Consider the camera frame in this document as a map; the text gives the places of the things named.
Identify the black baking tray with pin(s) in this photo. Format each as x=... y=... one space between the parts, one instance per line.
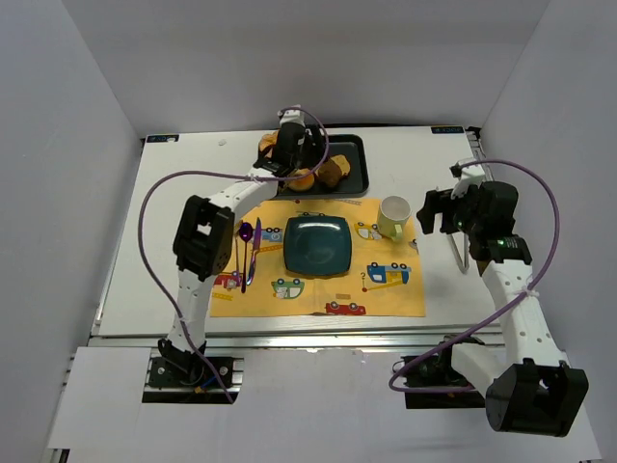
x=352 y=186

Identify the glazed ring donut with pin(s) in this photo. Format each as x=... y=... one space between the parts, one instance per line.
x=302 y=181

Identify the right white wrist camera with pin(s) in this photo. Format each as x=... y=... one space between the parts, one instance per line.
x=468 y=173

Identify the dark teal square plate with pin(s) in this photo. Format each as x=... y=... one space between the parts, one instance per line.
x=317 y=246

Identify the pale green mug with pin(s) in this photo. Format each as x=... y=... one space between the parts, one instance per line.
x=393 y=215

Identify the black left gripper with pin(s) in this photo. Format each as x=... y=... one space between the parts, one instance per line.
x=293 y=157

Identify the purple iridescent knife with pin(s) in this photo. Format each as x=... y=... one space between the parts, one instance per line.
x=255 y=250

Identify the purple iridescent spoon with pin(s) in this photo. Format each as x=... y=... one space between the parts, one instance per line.
x=246 y=233

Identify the yellow vehicle print placemat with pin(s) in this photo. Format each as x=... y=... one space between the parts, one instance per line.
x=384 y=278

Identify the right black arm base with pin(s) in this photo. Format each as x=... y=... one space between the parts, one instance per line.
x=436 y=372

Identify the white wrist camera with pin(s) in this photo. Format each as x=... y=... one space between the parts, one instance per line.
x=294 y=115
x=468 y=173

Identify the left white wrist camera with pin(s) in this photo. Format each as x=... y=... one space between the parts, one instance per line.
x=294 y=115

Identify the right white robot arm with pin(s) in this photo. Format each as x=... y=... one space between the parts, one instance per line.
x=534 y=391

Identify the brown bread slice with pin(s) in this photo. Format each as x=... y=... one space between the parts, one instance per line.
x=334 y=170

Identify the large orange crusty bread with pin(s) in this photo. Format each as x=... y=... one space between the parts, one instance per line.
x=267 y=143

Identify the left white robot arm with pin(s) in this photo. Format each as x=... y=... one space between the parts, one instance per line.
x=204 y=236

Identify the metal serving tongs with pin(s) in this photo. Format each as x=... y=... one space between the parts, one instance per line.
x=459 y=245

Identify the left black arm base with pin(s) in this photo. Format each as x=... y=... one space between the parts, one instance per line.
x=182 y=377

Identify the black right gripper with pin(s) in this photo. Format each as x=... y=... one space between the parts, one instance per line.
x=444 y=212

